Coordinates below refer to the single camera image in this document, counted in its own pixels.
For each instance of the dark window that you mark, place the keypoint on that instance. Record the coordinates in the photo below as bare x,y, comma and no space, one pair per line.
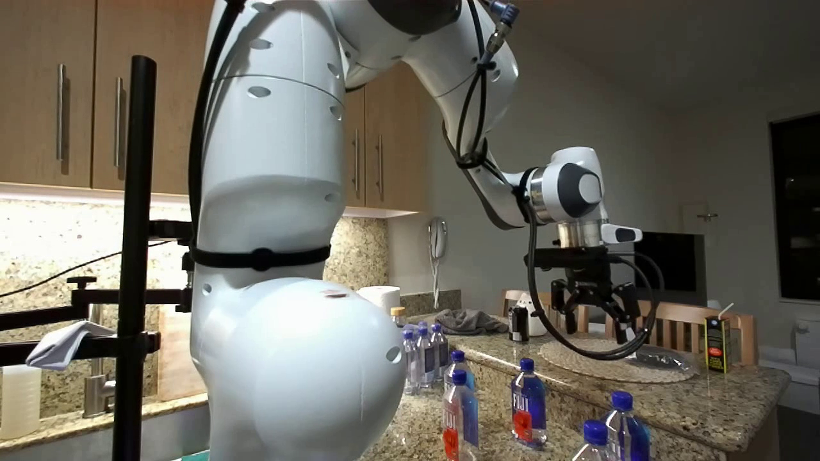
797,205

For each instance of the juice carton with straw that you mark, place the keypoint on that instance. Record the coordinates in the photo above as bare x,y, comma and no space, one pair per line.
715,347

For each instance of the red-blue label water bottle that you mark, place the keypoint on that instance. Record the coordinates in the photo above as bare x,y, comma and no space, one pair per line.
528,410
459,425

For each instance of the round woven placemat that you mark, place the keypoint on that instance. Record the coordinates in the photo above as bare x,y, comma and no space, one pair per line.
573,361

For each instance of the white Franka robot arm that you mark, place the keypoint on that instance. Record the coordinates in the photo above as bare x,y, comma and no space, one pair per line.
264,171

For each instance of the black stand bracket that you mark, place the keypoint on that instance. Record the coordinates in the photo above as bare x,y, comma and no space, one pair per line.
169,231

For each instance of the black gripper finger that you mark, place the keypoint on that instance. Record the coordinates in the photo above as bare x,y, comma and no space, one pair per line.
560,308
628,322

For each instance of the clear plastic bag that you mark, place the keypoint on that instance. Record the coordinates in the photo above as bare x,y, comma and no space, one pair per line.
666,359

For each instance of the small blue-capped water bottle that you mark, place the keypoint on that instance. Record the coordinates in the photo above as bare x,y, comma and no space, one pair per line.
424,359
410,361
439,355

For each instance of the black television screen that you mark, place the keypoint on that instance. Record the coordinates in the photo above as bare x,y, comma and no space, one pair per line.
679,264

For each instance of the white crumpled cloth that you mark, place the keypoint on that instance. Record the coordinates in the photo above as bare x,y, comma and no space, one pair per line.
64,347

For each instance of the small white appliance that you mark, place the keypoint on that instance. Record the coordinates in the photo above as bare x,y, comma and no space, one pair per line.
808,341

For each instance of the clear blue-capped water bottle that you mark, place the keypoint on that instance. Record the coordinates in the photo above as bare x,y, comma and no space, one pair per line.
459,356
593,433
628,437

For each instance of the grey crumpled cloth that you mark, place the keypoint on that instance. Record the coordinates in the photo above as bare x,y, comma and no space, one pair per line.
470,323

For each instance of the dark labelled can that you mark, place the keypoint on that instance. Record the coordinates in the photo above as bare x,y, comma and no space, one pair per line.
518,328

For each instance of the small metal cup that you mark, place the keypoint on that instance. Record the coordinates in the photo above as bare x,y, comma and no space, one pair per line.
92,397

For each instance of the wooden slatted chair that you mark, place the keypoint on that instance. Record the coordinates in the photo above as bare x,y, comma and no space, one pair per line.
515,296
683,308

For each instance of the black vertical stand pole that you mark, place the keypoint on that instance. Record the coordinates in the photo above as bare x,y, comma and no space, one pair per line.
133,256

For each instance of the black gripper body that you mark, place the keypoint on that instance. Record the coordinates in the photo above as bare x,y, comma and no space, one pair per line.
591,281

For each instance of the small wall-mounted fixture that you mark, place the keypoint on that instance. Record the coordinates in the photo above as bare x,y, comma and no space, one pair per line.
706,217

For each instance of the white pillar candle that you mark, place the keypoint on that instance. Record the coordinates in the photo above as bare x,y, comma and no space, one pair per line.
19,401

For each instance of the wooden cabinet door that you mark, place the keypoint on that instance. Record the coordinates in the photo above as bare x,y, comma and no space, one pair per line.
400,144
169,85
29,85
354,154

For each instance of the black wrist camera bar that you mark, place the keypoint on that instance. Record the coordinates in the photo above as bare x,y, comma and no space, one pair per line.
565,256

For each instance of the white cat-shaped jar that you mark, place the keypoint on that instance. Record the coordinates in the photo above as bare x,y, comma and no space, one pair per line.
538,323

